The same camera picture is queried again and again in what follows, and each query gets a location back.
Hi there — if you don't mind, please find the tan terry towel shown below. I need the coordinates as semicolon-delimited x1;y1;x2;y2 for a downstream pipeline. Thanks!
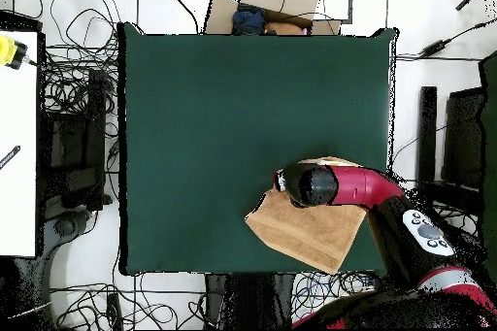
244;155;368;275

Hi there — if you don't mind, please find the orange cloth item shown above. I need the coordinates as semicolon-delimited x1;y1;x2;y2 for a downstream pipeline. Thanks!
264;20;306;36

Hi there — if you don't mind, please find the black flat box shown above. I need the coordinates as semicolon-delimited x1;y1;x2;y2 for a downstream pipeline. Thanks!
0;10;44;33

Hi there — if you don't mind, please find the dark green table cloth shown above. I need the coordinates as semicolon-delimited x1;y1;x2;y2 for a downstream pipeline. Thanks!
116;21;401;277

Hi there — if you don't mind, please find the black metal stand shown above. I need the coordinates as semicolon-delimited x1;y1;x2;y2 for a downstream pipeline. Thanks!
203;273;297;330

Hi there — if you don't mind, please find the black upright bar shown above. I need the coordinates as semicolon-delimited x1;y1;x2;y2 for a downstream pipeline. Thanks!
415;85;439;192

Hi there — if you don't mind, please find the dark blue garment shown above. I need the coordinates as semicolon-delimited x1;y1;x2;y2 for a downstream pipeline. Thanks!
231;4;267;36

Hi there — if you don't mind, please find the black equipment rack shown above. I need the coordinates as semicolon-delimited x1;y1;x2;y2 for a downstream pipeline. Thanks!
40;68;114;214

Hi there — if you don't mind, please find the black power adapter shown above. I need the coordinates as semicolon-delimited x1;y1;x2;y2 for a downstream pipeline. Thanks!
418;37;453;57

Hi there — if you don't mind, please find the black power strip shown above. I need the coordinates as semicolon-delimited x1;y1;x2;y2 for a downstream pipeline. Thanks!
105;292;124;331

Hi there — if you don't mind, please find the dark green fabric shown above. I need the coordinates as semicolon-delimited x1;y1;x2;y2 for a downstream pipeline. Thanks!
477;50;497;281

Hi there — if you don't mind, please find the white desk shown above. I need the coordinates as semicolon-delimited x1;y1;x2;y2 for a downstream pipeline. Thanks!
0;29;40;258

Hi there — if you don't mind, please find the black pen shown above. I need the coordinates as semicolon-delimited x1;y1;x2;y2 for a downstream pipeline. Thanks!
0;145;21;171

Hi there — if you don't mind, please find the yellow and black tool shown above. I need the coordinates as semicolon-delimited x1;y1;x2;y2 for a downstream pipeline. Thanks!
0;33;30;71

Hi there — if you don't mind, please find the black cable tangle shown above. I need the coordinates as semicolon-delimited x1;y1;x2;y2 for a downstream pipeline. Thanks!
50;281;207;331
38;0;122;142
290;270;377;311

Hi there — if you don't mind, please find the grey pedestal foot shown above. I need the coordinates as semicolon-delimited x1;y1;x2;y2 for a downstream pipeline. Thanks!
42;208;98;254

